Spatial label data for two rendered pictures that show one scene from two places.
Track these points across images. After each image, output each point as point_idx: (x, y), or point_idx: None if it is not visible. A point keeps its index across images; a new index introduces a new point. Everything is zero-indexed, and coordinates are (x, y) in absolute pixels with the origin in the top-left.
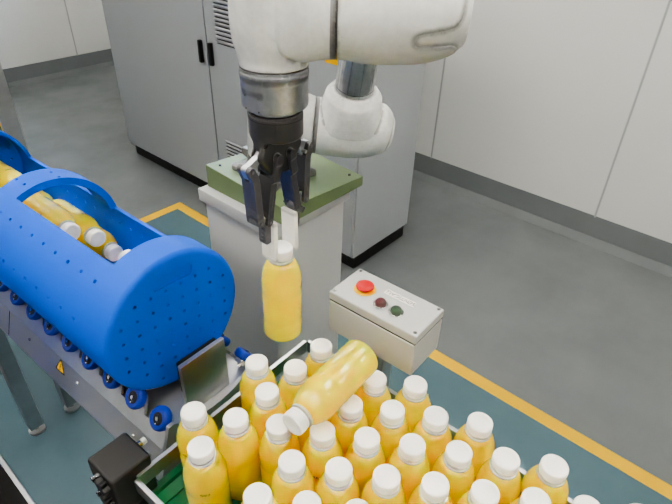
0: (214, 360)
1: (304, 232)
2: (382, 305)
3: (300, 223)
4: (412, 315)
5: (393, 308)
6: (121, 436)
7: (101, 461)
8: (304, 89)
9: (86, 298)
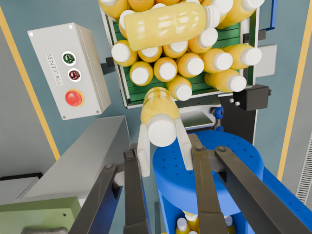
0: (186, 122)
1: (63, 189)
2: (75, 70)
3: (63, 195)
4: (58, 45)
5: (69, 59)
6: (249, 109)
7: (264, 101)
8: None
9: None
